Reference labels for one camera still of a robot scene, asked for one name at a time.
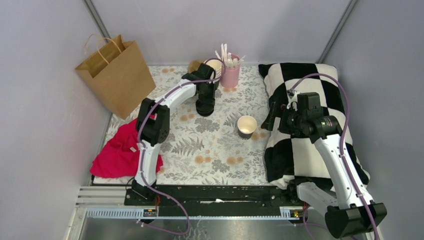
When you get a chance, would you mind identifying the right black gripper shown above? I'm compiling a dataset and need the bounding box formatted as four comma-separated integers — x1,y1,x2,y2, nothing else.
260,102,306,137

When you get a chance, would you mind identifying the black paper coffee cup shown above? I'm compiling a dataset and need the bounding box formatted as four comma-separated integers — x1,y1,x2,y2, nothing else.
236,115,258,140

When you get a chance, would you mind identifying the stack of black lids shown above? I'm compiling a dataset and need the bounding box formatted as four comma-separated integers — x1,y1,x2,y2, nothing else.
195,99,215,117

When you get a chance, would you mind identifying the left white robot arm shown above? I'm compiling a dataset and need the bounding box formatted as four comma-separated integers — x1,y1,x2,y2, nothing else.
131,63,216,206

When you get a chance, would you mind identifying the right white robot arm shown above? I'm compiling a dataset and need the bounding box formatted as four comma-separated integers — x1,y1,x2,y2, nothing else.
264,90,387,240

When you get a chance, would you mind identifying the stack of paper cups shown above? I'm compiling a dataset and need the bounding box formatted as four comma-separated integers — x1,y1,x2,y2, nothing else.
204,59,222,79

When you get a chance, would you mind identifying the brown cardboard cup carrier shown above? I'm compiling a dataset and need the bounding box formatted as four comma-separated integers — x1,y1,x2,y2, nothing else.
187,59,204,73

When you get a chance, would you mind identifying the pink straw holder cup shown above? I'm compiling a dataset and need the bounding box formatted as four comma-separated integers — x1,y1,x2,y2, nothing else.
220,65,241,89

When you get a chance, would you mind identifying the wrapped paper straws bundle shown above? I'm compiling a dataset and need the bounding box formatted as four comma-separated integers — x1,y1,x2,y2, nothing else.
215,43,246,68

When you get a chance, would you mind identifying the black white checkered pillow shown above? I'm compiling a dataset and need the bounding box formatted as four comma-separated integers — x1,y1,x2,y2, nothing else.
258,62,371,191

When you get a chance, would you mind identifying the brown paper bag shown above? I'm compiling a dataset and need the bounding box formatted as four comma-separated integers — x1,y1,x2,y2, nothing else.
75,35,156,120

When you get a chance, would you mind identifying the red cloth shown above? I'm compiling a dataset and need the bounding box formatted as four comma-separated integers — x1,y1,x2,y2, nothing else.
89,114,164,179

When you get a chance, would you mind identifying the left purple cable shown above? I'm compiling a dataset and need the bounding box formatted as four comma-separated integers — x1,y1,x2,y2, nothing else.
136,57,227,235

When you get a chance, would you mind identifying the purple cable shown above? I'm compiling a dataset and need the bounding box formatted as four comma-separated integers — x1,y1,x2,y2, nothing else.
136,57,227,235
288,73,382,240

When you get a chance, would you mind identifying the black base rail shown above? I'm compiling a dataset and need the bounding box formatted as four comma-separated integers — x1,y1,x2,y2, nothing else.
124,184,304,219

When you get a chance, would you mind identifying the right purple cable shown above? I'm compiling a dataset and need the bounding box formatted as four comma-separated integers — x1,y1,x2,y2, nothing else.
288,73,382,240

